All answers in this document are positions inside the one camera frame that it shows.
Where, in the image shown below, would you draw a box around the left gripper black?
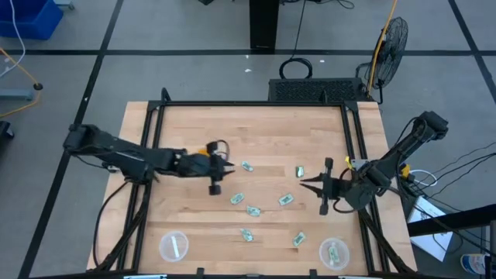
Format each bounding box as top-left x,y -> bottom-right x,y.
184,140 -> 236,196

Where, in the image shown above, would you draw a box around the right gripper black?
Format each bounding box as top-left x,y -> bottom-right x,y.
299,157 -> 354,216

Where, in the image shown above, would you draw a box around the blue plastic bin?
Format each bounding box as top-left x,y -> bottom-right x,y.
0,0 -> 65,41

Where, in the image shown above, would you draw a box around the clear plastic bowl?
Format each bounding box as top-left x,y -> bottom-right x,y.
158,230 -> 190,263
319,237 -> 351,271

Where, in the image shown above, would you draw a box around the black mesh-top computer case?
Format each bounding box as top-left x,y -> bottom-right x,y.
267,77 -> 374,104

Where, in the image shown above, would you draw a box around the white paper sheets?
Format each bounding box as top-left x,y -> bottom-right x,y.
406,195 -> 454,263

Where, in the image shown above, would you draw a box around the black metal beam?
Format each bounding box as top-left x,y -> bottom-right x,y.
406,203 -> 496,238

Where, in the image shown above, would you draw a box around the black floor fan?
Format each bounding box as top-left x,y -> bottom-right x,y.
355,16 -> 410,105

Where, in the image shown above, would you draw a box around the white printed cup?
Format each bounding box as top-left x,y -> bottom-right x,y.
460,253 -> 491,277

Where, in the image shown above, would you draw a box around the black metal table frame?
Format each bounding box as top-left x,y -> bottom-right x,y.
92,87 -> 418,277

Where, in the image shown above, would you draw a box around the black hanging coiled cable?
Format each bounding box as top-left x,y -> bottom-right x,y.
278,0 -> 314,81

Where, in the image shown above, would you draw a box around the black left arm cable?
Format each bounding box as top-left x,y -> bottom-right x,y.
91,179 -> 132,268

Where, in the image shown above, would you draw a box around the black floor cables bundle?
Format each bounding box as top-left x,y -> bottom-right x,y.
387,141 -> 496,259

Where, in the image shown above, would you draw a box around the black upright post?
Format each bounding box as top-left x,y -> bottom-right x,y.
249,0 -> 281,52

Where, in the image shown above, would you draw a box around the yellow hanging cable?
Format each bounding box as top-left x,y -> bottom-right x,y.
366,0 -> 399,96

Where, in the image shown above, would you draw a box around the grey floor bracket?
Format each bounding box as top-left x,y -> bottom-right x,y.
0,88 -> 35,102

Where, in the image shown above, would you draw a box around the yellow floor cable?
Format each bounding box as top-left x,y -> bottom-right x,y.
0,46 -> 43,119

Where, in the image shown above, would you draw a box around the white floor cable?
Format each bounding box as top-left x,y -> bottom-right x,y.
0,0 -> 27,78

